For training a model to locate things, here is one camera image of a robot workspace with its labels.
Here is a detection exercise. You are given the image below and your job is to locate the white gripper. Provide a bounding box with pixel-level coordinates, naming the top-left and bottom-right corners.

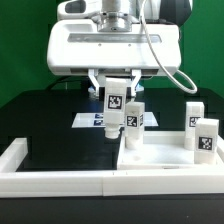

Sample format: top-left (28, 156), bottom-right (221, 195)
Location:
top-left (46, 0), bottom-right (182, 98)

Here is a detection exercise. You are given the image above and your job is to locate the white square table top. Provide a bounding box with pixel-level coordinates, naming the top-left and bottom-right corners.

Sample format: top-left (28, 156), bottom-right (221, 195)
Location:
top-left (117, 131), bottom-right (224, 170)

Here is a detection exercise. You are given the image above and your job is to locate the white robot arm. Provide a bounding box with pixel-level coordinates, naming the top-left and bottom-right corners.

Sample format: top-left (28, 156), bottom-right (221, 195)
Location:
top-left (47, 0), bottom-right (193, 95)

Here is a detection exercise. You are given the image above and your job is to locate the white marker sheet with tags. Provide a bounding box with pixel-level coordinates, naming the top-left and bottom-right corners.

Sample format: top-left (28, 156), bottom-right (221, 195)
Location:
top-left (72, 112), bottom-right (158, 128)

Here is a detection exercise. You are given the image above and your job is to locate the white U-shaped fence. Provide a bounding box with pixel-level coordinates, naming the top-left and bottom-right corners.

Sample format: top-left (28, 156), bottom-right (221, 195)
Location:
top-left (0, 138), bottom-right (224, 198)

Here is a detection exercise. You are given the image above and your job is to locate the black cable bundle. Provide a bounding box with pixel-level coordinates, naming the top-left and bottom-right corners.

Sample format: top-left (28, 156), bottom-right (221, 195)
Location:
top-left (45, 75), bottom-right (73, 91)

